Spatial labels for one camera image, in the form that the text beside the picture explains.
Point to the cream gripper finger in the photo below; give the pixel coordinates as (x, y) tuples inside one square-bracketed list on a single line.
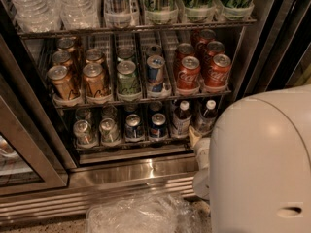
[(194, 136)]

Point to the dark drink bottle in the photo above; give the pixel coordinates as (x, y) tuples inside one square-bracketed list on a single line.
[(206, 117), (181, 119)]

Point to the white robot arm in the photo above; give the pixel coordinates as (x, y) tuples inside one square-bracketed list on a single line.
[(255, 168)]

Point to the steel fridge base grille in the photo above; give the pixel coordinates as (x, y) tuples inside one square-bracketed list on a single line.
[(104, 183)]

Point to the open glass fridge door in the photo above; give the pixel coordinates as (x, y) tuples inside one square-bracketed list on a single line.
[(271, 49)]

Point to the left glass fridge door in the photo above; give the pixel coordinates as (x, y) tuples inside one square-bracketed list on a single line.
[(27, 161)]

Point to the right clear water bottle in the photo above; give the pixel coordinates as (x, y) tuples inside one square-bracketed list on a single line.
[(79, 14)]

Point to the clear water bottle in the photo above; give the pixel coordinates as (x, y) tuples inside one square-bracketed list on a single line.
[(37, 16), (79, 14)]

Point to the left clear water bottle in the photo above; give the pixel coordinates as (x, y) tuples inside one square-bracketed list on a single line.
[(37, 16)]

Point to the front right Pepsi can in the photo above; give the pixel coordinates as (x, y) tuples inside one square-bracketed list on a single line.
[(158, 126)]

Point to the pepsi can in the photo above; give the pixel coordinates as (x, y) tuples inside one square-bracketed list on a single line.
[(133, 128), (158, 126)]

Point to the front left Pepsi can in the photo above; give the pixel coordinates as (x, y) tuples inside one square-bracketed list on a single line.
[(133, 128)]

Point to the front left Coca-Cola can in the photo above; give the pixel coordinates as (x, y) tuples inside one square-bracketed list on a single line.
[(189, 70)]

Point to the coca-cola can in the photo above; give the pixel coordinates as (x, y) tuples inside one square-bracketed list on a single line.
[(202, 36), (218, 70), (183, 50), (213, 48), (189, 70)]

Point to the front right Coca-Cola can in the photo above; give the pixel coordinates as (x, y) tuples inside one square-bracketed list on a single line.
[(218, 70)]

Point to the front green can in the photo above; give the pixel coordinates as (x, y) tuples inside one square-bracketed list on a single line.
[(128, 81)]

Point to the front blue silver can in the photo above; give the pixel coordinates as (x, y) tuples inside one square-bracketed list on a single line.
[(155, 73)]

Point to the blue silver can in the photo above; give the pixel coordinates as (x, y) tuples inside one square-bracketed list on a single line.
[(155, 73), (153, 50)]

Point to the clear plastic bin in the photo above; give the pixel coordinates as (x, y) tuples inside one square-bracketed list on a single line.
[(144, 214)]

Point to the middle left Coca-Cola can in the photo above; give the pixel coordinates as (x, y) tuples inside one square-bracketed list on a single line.
[(183, 50)]

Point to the middle right Coca-Cola can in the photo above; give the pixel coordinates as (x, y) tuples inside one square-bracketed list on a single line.
[(213, 48)]

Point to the back blue silver can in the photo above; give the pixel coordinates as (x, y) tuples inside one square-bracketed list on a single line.
[(153, 50)]

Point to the back Coca-Cola can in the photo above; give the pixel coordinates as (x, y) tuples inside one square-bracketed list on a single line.
[(202, 36)]

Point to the back green can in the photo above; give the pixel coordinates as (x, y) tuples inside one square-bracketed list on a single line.
[(126, 54)]

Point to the front silver can leftmost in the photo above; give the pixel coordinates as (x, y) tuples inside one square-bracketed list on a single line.
[(83, 132)]

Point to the front orange can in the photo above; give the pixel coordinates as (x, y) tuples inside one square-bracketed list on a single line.
[(96, 80)]

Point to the orange can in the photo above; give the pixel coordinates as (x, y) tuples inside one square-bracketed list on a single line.
[(96, 80), (95, 56)]

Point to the back orange can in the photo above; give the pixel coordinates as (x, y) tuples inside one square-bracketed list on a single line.
[(95, 56)]

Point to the front left gold can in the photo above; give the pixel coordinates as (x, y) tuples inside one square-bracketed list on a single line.
[(63, 81)]

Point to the gold can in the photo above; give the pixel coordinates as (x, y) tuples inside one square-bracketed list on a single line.
[(68, 44), (63, 81), (62, 57)]

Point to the middle left gold can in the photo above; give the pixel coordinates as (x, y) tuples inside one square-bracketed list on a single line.
[(62, 57)]

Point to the back left gold can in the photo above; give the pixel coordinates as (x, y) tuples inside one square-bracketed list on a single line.
[(68, 44)]

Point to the upper wire shelf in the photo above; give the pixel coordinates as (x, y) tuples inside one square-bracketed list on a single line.
[(136, 29)]

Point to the wire shelf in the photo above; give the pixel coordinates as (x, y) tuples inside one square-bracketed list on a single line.
[(136, 29), (84, 101)]

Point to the middle wire shelf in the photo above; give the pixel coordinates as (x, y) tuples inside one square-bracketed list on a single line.
[(84, 101)]

